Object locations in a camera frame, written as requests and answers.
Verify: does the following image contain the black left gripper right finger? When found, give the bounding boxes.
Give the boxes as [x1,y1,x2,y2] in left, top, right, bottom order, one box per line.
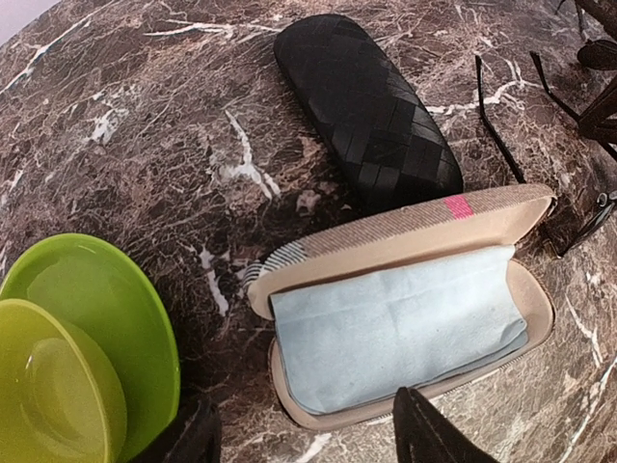
[393,387,496,463]

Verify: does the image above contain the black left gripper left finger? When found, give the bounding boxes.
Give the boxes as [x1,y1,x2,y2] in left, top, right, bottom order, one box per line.
[145,397,223,463]

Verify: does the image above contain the blue cleaning cloth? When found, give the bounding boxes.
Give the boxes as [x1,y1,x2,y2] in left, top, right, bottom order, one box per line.
[271,245,528,415]

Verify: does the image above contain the plaid brown glasses case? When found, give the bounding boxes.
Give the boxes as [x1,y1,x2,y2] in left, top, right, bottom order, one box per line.
[244,184,555,431]

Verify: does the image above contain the black round sunglasses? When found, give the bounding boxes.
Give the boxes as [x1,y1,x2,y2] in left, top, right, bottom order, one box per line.
[473,0,617,259]

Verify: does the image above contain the green bowl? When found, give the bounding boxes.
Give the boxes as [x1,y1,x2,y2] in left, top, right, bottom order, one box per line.
[1,299,127,462]

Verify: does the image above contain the green plate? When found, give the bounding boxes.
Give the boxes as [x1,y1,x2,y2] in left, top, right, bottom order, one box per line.
[1,233,180,462]

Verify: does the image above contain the black quilted glasses case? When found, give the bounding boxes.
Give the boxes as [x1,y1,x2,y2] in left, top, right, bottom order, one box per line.
[274,14,464,213]

